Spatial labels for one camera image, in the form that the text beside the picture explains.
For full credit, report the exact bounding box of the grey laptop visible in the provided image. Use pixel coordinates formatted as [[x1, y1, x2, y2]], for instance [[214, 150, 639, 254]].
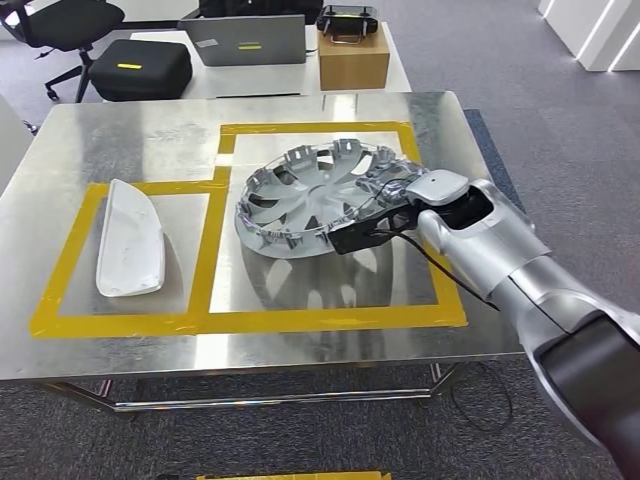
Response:
[[179, 14, 307, 68]]

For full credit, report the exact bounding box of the grey plastic wheel hubcap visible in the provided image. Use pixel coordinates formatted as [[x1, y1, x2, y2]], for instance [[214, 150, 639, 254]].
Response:
[[235, 137, 431, 260]]

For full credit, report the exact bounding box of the black handheld controller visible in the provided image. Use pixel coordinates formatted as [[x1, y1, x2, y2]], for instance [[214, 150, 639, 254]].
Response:
[[315, 5, 380, 46]]

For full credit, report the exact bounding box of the white plastic part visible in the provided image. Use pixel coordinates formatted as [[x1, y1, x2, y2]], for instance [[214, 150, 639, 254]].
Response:
[[96, 178, 166, 298]]

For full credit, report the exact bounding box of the brown cardboard box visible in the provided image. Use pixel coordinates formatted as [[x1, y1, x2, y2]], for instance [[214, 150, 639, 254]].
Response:
[[317, 23, 391, 92]]

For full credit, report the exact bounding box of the black coiled cable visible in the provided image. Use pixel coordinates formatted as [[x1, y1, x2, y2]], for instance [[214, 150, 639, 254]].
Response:
[[450, 360, 513, 435]]

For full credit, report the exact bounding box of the white stepped platform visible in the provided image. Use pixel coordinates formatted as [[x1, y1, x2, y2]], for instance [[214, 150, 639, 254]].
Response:
[[537, 0, 640, 73]]

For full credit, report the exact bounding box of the steel workbench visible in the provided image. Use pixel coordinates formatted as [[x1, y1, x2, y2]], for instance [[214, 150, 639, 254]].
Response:
[[0, 90, 526, 415]]

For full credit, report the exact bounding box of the black zip case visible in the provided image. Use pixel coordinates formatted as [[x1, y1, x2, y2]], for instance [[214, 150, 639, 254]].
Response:
[[88, 38, 194, 103]]

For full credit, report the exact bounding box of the white board panel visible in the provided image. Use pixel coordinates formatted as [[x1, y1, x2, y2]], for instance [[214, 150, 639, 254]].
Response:
[[0, 92, 33, 197]]

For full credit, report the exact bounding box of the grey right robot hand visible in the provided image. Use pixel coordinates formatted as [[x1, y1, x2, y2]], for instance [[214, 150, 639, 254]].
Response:
[[349, 162, 431, 225]]

